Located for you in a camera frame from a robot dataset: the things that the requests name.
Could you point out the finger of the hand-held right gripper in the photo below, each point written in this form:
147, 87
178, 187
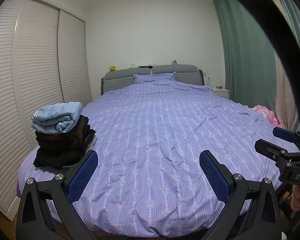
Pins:
285, 133
270, 148

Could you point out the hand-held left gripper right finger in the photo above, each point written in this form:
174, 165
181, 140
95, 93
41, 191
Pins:
213, 173

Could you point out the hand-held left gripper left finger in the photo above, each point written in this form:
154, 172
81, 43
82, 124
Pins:
83, 173

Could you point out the light blue padded pants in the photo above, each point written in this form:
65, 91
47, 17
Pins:
56, 118

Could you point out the person's right hand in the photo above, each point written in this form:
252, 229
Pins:
296, 197

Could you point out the pink cloth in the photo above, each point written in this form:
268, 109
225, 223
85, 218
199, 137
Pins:
266, 113

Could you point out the white folded garment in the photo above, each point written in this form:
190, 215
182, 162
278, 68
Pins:
91, 145

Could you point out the black folded garment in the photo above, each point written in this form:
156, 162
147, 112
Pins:
55, 158

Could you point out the beige curtain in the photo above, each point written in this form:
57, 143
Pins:
286, 92

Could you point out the bed with purple floral duvet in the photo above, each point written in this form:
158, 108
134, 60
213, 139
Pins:
160, 135

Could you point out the white nightstand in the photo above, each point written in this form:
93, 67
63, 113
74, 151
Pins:
221, 93

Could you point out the grey upholstered headboard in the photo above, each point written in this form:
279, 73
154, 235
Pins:
120, 80

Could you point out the white louvered wardrobe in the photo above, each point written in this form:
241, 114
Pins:
27, 80

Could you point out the yellow-green toy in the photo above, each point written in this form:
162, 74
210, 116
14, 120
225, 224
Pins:
112, 68

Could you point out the purple floral pillow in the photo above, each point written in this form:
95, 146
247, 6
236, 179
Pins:
155, 78

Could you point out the small pink toy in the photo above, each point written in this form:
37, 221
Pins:
174, 62

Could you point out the flat black item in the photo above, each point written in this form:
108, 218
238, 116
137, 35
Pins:
143, 66

